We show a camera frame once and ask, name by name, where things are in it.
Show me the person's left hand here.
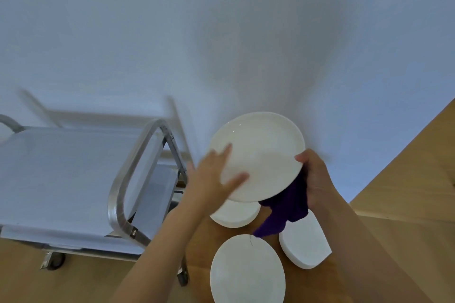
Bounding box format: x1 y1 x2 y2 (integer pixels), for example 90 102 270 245
179 143 250 220

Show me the person's right hand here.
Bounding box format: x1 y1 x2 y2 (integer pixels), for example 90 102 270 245
295 149 344 214

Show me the purple cleaning cloth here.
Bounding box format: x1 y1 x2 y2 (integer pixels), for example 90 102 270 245
253 168 309 239

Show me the stack of white round plates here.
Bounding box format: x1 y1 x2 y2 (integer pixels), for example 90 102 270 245
209 199 262 229

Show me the stack of white rectangular plates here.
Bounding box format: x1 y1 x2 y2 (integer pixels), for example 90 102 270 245
278 208 332 270

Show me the white round dinner plate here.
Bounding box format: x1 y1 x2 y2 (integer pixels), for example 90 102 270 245
209 234 286 303
208 111 306 203

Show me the steel three-tier cart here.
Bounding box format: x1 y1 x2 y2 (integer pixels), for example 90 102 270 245
0 114 190 287

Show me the person's left forearm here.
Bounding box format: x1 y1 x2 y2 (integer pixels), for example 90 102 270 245
110 205 212 303

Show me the person's right forearm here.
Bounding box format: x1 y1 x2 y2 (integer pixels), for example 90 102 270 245
311 194 433 303

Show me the round wooden side table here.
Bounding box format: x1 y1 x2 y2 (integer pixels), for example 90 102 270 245
184 203 356 303

